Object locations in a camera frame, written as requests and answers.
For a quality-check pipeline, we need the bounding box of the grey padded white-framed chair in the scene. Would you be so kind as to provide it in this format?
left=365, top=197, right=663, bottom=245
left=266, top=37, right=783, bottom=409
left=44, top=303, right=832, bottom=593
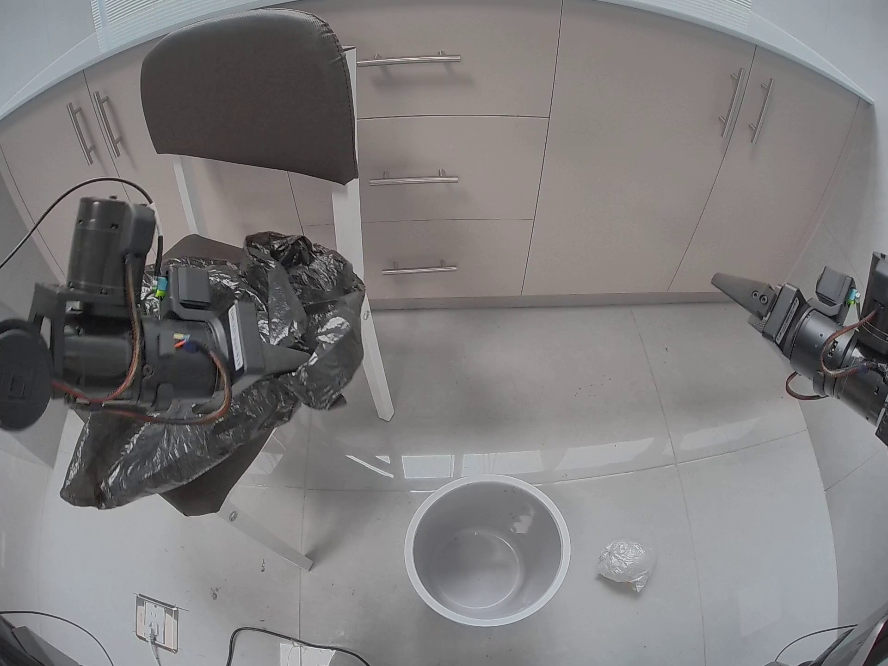
left=52, top=7, right=396, bottom=574

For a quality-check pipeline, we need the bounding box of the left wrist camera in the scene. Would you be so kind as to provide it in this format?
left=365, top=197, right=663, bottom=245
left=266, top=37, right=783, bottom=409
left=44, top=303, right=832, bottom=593
left=163, top=265, right=230, bottom=324

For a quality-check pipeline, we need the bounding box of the black cable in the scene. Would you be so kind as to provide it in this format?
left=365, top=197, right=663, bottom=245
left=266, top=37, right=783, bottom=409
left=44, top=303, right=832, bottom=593
left=229, top=623, right=379, bottom=666
left=0, top=178, right=155, bottom=266

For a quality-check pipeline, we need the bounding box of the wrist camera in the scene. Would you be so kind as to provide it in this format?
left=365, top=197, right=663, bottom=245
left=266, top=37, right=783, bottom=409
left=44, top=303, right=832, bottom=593
left=813, top=266, right=861, bottom=321
left=163, top=265, right=230, bottom=324

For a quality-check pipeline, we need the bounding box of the white trash bin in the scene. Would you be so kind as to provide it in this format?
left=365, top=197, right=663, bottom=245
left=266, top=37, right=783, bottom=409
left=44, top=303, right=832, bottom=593
left=404, top=476, right=572, bottom=626

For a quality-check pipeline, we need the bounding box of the black plastic bag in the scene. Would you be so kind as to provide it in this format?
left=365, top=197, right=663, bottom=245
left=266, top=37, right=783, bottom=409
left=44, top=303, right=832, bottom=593
left=59, top=231, right=367, bottom=512

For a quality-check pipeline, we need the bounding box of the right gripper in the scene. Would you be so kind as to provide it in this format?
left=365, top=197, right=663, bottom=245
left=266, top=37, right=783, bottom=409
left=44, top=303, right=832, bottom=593
left=713, top=272, right=866, bottom=401

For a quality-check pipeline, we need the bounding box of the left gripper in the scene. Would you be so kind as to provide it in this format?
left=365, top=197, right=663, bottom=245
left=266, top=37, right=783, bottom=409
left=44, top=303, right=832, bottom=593
left=142, top=299, right=311, bottom=418

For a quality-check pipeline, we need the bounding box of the clear plastic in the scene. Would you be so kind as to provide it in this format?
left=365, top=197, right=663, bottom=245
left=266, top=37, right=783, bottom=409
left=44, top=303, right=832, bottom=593
left=597, top=540, right=657, bottom=593

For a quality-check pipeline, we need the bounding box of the beige cabinet with drawers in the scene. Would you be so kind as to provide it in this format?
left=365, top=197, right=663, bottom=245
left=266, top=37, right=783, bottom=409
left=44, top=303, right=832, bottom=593
left=0, top=0, right=878, bottom=310

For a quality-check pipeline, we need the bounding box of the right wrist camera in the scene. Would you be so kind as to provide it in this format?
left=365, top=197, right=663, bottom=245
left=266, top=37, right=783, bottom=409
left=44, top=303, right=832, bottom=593
left=813, top=266, right=861, bottom=321

